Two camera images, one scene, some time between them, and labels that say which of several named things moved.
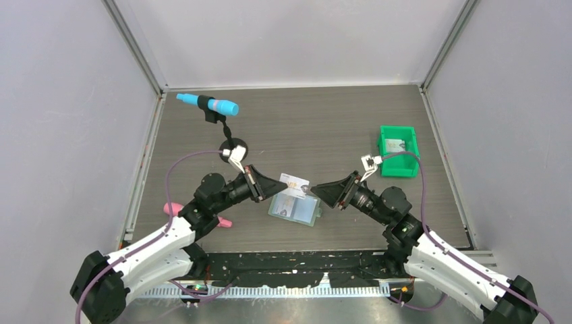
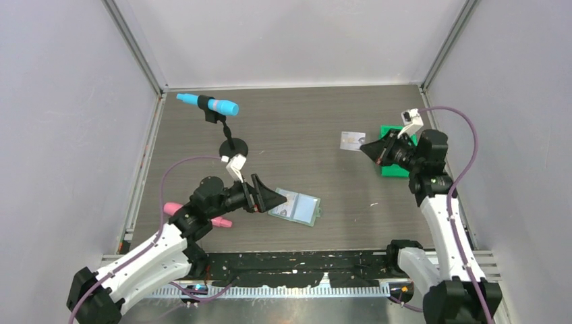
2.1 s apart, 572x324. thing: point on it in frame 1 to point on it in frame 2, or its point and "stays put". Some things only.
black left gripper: x=260 y=186 to x=258 y=198
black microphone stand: x=212 y=117 stays put
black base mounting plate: x=286 y=269 stays put
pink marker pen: x=176 y=207 stays put
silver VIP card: x=294 y=185 to x=352 y=140
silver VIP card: x=283 y=205 stays put
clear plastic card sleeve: x=295 y=209 stays put
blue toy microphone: x=220 y=106 stays put
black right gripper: x=345 y=190 to x=380 y=151
